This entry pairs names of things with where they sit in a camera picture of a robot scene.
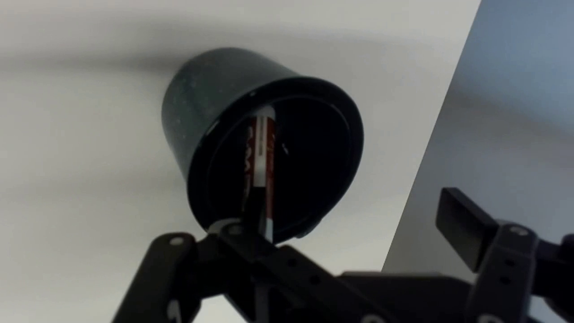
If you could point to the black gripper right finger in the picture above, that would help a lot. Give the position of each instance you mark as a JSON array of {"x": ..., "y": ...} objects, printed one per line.
[{"x": 508, "y": 270}]

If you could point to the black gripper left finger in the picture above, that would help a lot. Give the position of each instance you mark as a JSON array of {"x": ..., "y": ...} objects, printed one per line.
[{"x": 179, "y": 275}]

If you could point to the red and white marker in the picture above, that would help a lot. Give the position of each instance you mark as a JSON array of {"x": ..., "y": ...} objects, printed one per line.
[{"x": 262, "y": 155}]

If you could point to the dark speckled mug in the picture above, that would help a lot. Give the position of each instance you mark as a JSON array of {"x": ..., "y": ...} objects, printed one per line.
[{"x": 190, "y": 108}]

